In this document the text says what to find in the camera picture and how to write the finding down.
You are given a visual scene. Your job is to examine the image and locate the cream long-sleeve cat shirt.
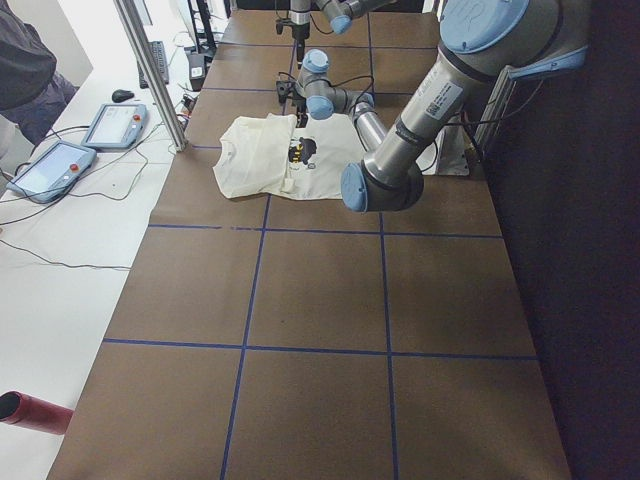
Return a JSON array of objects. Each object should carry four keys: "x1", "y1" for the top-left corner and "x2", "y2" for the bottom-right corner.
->
[{"x1": 213, "y1": 114, "x2": 364, "y2": 200}]

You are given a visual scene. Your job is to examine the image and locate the red cylinder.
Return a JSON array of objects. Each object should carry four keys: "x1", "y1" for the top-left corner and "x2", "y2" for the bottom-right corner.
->
[{"x1": 1, "y1": 391, "x2": 74, "y2": 435}]

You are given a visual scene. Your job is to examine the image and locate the near teach pendant tablet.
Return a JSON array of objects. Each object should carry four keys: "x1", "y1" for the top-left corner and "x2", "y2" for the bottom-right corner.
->
[{"x1": 7, "y1": 141, "x2": 97, "y2": 204}]

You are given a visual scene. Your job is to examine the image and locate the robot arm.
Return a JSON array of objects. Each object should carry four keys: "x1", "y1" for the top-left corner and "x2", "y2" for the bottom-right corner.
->
[
  {"x1": 296, "y1": 0, "x2": 591, "y2": 212},
  {"x1": 276, "y1": 0, "x2": 391, "y2": 65}
]

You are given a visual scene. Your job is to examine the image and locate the black keyboard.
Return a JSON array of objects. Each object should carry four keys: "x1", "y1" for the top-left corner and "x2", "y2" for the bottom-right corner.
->
[{"x1": 136, "y1": 40, "x2": 169, "y2": 89}]

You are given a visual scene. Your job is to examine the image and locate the aluminium frame post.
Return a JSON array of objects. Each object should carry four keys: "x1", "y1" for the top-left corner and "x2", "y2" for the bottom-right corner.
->
[{"x1": 113, "y1": 0, "x2": 187, "y2": 152}]

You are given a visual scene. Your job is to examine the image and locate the teach pendant tablet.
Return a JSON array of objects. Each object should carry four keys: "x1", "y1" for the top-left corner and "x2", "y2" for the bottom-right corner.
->
[
  {"x1": 81, "y1": 103, "x2": 148, "y2": 151},
  {"x1": 7, "y1": 141, "x2": 97, "y2": 204}
]

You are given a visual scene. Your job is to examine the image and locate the black computer mouse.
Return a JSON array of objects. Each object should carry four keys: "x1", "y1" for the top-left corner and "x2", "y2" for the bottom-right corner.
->
[{"x1": 111, "y1": 89, "x2": 135, "y2": 103}]

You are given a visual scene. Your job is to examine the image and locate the blue tape grid lines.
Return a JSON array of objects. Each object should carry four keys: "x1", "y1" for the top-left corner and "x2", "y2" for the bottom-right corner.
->
[{"x1": 102, "y1": 9, "x2": 540, "y2": 480}]

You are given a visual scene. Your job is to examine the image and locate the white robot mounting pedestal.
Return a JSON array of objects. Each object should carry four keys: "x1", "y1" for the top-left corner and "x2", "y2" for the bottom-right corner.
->
[{"x1": 417, "y1": 126, "x2": 470, "y2": 177}]

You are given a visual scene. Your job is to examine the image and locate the far teach pendant tablet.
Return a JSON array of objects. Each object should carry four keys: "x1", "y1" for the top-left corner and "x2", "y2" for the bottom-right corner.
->
[{"x1": 81, "y1": 103, "x2": 148, "y2": 151}]

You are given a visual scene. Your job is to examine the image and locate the person in dark clothes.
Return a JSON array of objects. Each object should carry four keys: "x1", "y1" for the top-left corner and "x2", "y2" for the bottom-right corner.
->
[{"x1": 1, "y1": 1, "x2": 77, "y2": 146}]

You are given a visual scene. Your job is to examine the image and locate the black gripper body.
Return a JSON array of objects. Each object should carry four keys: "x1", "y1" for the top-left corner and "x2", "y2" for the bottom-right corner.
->
[
  {"x1": 292, "y1": 23, "x2": 310, "y2": 50},
  {"x1": 293, "y1": 96, "x2": 307, "y2": 118}
]

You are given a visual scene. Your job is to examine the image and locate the black box on desk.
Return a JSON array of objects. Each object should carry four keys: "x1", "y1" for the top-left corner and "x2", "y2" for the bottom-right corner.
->
[{"x1": 187, "y1": 52, "x2": 207, "y2": 92}]

